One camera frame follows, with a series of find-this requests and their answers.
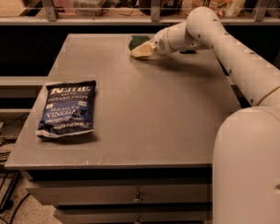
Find grey metal shelf rail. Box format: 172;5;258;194
0;0;280;25

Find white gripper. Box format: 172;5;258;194
130;28;172;58

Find dark flat device on floor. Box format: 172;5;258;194
0;119;24;142

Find small dark blue snack packet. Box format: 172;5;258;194
179;50;197;54

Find grey table drawer with knob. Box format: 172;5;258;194
26;179;212;205

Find black cables on left floor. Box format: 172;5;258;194
0;113;32;224

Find lower grey drawer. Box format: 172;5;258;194
54;206;212;224

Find blue kettle chip bag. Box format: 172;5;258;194
35;80;96;138

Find green and yellow sponge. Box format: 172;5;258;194
129;35;149;50

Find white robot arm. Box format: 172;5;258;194
130;7;280;224

